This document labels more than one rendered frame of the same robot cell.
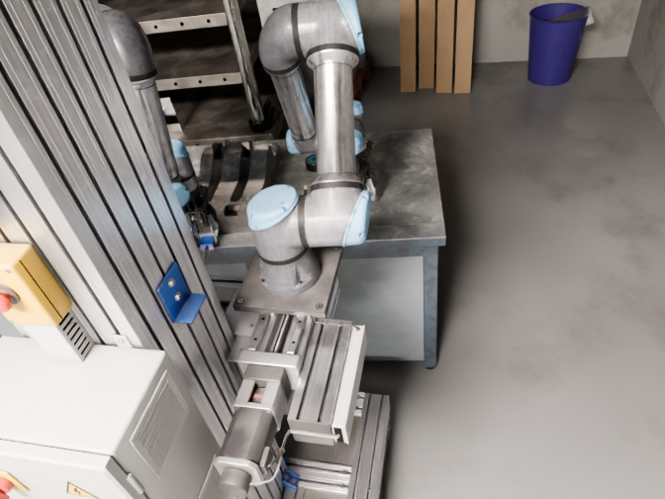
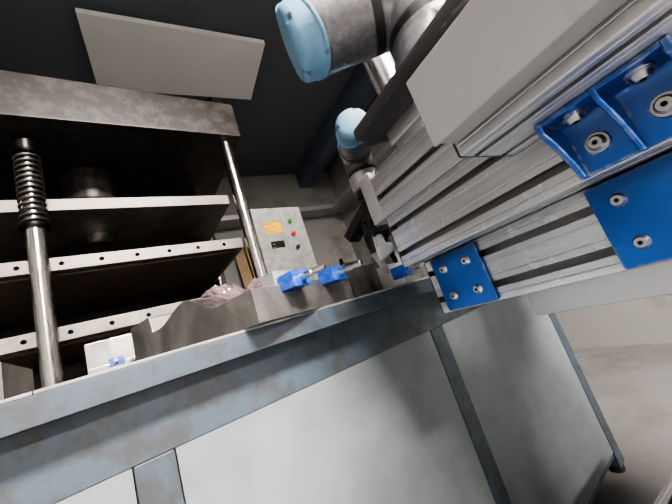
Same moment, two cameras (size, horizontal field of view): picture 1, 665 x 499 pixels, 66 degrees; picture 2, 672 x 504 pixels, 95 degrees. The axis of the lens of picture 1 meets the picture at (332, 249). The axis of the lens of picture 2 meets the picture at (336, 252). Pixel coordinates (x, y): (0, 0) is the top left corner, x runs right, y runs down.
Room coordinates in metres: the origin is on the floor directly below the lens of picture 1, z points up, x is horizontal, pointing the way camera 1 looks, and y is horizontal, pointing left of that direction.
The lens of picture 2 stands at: (0.96, 1.04, 0.77)
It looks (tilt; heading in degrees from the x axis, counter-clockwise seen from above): 12 degrees up; 312
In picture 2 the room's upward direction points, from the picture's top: 19 degrees counter-clockwise
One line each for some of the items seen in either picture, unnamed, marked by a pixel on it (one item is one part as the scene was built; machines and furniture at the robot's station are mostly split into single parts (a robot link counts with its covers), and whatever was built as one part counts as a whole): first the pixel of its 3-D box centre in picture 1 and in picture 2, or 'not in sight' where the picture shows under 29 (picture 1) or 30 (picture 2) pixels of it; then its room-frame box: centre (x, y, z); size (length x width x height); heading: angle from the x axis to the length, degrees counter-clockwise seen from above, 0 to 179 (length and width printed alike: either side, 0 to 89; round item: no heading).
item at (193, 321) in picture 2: not in sight; (235, 314); (1.64, 0.69, 0.86); 0.50 x 0.26 x 0.11; 6
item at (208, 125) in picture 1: (169, 108); not in sight; (2.63, 0.74, 0.76); 1.30 x 0.84 x 0.06; 79
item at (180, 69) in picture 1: (154, 56); (115, 336); (2.68, 0.73, 1.02); 1.10 x 0.74 x 0.05; 79
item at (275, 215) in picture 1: (279, 220); not in sight; (0.90, 0.11, 1.20); 0.13 x 0.12 x 0.14; 79
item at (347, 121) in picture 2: not in sight; (360, 133); (1.27, 0.48, 1.14); 0.11 x 0.11 x 0.08; 38
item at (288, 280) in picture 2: not in sight; (297, 278); (1.36, 0.70, 0.86); 0.13 x 0.05 x 0.05; 6
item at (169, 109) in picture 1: (165, 93); (134, 362); (2.54, 0.70, 0.87); 0.50 x 0.27 x 0.17; 169
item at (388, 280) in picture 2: (207, 245); (407, 269); (1.33, 0.41, 0.83); 0.13 x 0.05 x 0.05; 177
